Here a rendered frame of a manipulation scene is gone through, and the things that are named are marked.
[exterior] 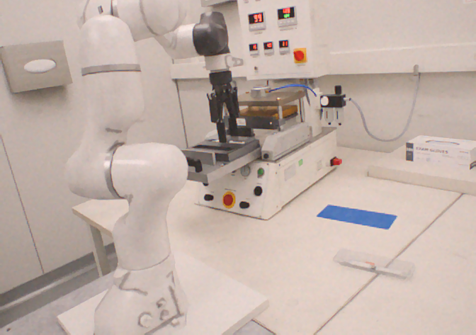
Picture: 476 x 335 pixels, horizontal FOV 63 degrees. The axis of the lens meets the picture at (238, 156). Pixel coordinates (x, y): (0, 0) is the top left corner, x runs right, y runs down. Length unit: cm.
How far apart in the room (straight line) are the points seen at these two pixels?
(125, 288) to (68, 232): 191
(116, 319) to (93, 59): 50
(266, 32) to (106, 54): 95
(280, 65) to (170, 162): 94
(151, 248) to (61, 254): 198
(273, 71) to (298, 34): 18
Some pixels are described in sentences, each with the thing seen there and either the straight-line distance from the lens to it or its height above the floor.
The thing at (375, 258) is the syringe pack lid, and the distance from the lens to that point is 105.
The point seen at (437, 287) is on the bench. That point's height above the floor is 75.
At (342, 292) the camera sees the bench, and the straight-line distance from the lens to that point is 97.
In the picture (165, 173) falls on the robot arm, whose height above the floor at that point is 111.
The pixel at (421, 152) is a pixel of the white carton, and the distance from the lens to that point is 161.
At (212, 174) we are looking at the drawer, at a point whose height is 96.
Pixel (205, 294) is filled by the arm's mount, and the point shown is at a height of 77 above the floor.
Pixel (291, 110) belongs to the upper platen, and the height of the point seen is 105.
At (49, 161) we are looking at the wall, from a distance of 261.
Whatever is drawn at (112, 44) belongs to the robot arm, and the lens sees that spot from 76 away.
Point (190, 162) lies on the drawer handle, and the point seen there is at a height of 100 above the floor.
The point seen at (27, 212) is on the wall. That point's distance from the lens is 263.
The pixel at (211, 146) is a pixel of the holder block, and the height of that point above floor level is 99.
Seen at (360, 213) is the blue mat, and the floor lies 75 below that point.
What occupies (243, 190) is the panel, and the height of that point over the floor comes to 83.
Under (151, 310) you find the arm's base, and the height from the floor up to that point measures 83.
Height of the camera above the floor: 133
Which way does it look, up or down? 17 degrees down
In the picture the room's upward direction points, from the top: 8 degrees counter-clockwise
